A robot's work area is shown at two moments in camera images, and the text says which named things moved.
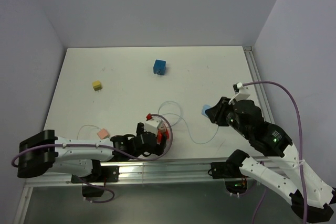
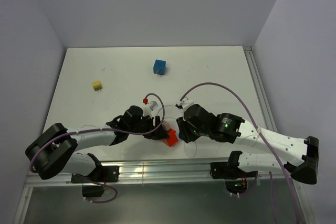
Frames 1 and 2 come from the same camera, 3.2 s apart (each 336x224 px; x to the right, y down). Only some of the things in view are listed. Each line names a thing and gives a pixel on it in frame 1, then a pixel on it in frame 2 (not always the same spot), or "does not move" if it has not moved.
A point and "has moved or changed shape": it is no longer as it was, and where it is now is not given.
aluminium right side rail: (258, 77) does not move
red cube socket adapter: (166, 132) has moved or changed shape
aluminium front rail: (151, 172) does not move
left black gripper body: (157, 149) → (147, 126)
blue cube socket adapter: (159, 67) does not move
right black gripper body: (223, 113) → (190, 132)
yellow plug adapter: (97, 85) does not move
